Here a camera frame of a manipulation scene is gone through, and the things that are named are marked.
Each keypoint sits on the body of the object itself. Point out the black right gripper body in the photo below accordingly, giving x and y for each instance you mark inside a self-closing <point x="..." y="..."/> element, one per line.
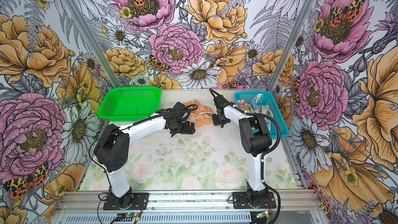
<point x="219" y="120"/>

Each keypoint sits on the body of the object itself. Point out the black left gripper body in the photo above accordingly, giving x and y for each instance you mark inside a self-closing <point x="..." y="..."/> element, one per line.
<point x="182" y="127"/>

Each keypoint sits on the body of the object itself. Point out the orange bunny towel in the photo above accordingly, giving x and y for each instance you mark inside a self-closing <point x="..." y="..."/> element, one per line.
<point x="202" y="116"/>

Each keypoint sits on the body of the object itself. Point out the teal plastic basket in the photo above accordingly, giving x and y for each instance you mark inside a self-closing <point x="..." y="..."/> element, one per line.
<point x="268" y="99"/>

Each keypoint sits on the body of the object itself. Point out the green plastic basket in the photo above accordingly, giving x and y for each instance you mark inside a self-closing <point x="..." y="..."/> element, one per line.
<point x="128" y="104"/>

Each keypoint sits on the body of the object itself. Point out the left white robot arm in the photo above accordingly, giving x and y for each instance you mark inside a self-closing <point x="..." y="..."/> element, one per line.
<point x="112" y="148"/>

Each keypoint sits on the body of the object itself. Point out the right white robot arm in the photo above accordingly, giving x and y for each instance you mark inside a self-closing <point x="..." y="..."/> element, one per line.
<point x="255" y="139"/>

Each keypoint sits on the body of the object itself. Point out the small green circuit board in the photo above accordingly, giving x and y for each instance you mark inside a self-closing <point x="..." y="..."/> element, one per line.
<point x="129" y="217"/>

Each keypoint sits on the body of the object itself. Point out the aluminium corner post left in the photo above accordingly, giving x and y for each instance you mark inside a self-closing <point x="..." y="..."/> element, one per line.
<point x="79" y="19"/>

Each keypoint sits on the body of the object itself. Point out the aluminium corner post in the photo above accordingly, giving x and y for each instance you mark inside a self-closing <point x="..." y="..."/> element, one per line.
<point x="79" y="19"/>
<point x="295" y="32"/>

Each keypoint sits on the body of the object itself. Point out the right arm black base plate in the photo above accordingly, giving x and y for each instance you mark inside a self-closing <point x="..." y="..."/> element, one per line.
<point x="247" y="200"/>

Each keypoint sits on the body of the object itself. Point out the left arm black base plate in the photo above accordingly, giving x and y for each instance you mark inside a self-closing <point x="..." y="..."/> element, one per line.
<point x="136" y="200"/>

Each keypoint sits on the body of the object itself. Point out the aluminium front rail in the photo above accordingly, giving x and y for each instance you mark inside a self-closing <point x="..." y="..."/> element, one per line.
<point x="92" y="202"/>

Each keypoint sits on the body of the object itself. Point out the white vented cable duct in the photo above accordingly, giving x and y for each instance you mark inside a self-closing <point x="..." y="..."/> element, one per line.
<point x="162" y="218"/>

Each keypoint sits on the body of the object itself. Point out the aluminium corner post right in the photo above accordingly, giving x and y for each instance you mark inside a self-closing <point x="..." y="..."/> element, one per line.
<point x="295" y="32"/>

